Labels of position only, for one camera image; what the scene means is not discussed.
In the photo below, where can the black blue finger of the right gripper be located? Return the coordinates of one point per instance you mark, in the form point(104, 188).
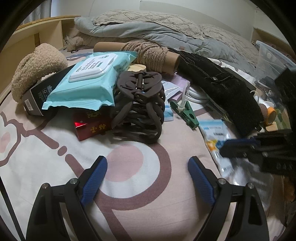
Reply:
point(241, 148)

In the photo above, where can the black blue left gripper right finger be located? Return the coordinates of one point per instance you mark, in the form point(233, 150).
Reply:
point(249, 220)

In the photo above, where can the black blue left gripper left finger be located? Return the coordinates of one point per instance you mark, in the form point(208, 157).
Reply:
point(46, 220)

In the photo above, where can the white blue medicine sachet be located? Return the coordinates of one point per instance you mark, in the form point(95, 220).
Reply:
point(215, 134)

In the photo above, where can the orange clear tape roll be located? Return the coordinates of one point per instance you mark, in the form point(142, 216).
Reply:
point(268, 111)

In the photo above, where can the black fuzzy glove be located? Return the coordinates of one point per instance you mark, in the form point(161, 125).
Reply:
point(228, 92)

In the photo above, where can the green clothes peg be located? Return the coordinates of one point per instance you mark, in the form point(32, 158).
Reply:
point(186, 114)

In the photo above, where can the clear plastic storage bin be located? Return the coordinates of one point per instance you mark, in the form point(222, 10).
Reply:
point(271, 63)

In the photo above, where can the beige textured pillow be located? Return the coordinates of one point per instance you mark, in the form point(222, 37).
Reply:
point(232, 40)
point(174, 22)

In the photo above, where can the patterned pink white blanket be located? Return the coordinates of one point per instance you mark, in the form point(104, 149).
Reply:
point(147, 193)

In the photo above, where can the red cigarette box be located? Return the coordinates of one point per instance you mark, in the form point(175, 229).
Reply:
point(90, 123)

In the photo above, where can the black cardboard box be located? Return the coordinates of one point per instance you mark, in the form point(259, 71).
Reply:
point(36, 95)

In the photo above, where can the grey blue duvet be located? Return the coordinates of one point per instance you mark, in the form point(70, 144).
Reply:
point(166, 37)

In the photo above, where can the round wooden disc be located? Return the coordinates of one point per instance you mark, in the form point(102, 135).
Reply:
point(136, 67)

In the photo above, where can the teal wet wipes pack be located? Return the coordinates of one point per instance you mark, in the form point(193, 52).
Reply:
point(90, 83)

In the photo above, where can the beige fluffy slipper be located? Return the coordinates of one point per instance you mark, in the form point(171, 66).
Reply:
point(44, 60)

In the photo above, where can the wooden bedside shelf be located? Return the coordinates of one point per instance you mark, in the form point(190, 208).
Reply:
point(26, 38)

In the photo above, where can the cardboard tube with beige rope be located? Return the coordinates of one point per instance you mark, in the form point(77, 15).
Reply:
point(155, 57)

